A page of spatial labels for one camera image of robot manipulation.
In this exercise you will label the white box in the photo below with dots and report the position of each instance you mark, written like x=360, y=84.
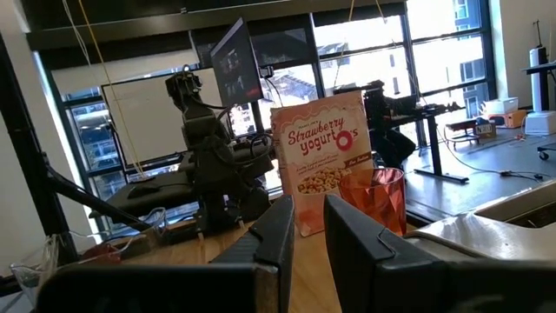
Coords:
x=499, y=106

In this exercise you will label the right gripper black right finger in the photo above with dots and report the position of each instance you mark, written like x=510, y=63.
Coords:
x=369, y=269

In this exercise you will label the small labelled cardboard box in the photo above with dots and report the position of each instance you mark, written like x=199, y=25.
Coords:
x=484, y=129

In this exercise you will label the black standing desk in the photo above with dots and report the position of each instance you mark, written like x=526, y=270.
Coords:
x=432, y=139

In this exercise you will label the black computer mouse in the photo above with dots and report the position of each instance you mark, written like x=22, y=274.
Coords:
x=143, y=190

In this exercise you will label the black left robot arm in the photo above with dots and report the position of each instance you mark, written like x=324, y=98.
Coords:
x=208, y=143

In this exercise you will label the black office chair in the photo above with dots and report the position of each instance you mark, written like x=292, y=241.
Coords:
x=391, y=148

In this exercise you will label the black computer monitor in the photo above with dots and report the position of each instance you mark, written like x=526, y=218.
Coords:
x=236, y=65

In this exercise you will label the amber textured plastic tumbler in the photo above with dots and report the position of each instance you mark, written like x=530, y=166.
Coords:
x=378, y=200

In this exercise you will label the white tower stand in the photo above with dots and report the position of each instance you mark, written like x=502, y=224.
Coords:
x=540, y=121

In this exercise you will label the low black cart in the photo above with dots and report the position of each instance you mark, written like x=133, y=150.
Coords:
x=460, y=126

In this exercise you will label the black aluminium frame post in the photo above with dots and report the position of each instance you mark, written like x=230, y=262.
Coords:
x=26, y=152

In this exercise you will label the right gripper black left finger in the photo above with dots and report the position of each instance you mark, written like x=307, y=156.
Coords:
x=273, y=235

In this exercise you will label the white board panel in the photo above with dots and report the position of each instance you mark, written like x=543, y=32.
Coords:
x=147, y=117

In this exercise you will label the black side table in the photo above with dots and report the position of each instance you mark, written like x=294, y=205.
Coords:
x=169, y=193

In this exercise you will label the stainless steel toaster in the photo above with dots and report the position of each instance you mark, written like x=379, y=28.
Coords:
x=478, y=239

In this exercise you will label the strawberry yogurt cereal box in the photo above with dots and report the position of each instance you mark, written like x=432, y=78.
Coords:
x=313, y=143

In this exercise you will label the black caster wheel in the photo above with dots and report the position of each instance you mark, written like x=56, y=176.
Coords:
x=543, y=154

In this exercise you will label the clear plastic cup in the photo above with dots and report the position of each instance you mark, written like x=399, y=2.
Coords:
x=30, y=274

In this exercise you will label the black diagonal frame brace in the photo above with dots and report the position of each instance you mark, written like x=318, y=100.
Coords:
x=87, y=197

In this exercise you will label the orange box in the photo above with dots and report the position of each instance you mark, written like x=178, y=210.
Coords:
x=514, y=119

